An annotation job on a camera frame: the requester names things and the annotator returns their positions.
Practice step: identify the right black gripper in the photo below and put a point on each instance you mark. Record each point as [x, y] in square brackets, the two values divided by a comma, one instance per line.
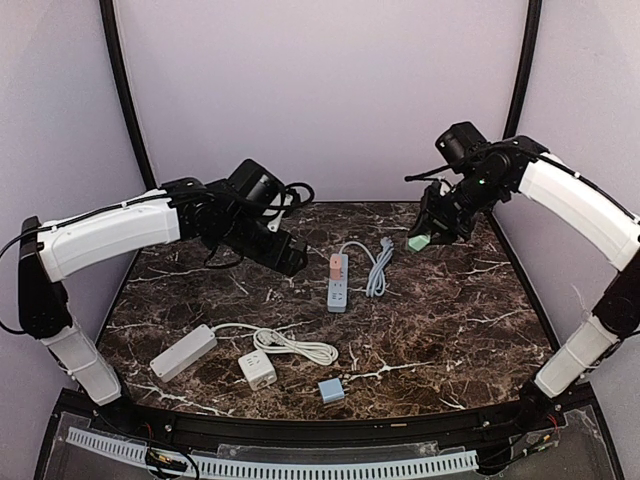
[430, 221]

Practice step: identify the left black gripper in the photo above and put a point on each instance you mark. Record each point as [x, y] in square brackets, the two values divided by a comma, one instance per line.
[275, 257]

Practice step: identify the green plug adapter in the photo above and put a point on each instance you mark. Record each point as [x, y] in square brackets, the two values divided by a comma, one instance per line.
[417, 243]

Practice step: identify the pink plug adapter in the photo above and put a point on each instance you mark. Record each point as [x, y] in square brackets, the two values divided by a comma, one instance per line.
[335, 267]

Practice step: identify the blue-grey power strip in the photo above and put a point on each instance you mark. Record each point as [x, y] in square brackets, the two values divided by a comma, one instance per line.
[338, 291]

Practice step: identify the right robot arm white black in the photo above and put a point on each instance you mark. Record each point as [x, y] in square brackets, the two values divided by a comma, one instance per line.
[493, 172]

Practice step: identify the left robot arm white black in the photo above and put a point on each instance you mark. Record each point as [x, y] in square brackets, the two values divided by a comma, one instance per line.
[217, 213]

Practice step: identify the blue plug adapter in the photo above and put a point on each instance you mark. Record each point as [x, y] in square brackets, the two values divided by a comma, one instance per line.
[331, 390]

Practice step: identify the white cube socket adapter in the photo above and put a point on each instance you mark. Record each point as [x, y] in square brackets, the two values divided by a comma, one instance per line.
[257, 369]

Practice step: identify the white power strip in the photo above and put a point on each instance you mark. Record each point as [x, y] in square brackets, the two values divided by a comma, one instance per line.
[182, 354]

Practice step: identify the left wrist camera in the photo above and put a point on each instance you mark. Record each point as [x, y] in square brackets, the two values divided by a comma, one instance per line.
[258, 186]

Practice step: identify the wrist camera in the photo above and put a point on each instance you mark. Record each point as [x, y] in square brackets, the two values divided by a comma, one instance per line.
[458, 143]
[258, 186]

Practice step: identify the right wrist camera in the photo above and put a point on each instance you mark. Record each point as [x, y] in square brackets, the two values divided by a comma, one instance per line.
[458, 143]

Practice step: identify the right black frame post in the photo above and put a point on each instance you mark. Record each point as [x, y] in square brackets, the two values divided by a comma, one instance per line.
[524, 67]

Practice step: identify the black frame post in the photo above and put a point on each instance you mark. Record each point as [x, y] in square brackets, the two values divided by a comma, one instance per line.
[123, 90]
[524, 67]

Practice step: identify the black front frame rail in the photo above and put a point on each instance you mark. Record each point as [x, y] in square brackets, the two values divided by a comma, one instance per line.
[480, 426]

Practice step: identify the white slotted cable duct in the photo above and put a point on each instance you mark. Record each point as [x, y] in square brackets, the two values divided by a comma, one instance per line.
[235, 462]

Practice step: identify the left black frame post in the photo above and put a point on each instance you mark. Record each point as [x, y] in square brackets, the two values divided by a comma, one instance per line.
[123, 90]

